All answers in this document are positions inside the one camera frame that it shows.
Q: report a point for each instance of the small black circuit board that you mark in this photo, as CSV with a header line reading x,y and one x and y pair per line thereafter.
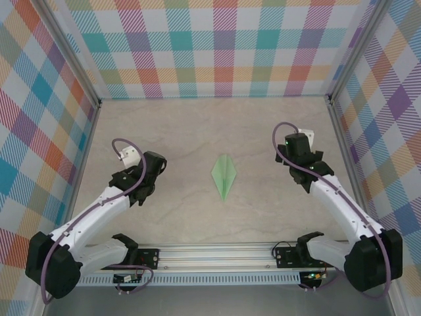
x,y
126,279

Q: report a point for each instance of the aluminium side rail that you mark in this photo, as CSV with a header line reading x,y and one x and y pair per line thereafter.
x,y
348,158
80,174

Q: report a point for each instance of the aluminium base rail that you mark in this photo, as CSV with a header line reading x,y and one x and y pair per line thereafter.
x,y
213,256

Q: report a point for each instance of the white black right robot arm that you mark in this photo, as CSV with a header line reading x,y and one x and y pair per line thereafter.
x,y
342,207

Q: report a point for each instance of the light green paper sheet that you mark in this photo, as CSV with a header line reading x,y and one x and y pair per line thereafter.
x,y
224,174

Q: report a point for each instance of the aluminium frame post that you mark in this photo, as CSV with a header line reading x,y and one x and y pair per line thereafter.
x,y
75,54
358,49

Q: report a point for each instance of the circuit board with green light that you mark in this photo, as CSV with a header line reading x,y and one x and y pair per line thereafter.
x,y
314,276

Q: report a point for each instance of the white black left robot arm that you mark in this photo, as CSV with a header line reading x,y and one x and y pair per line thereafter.
x,y
92,210

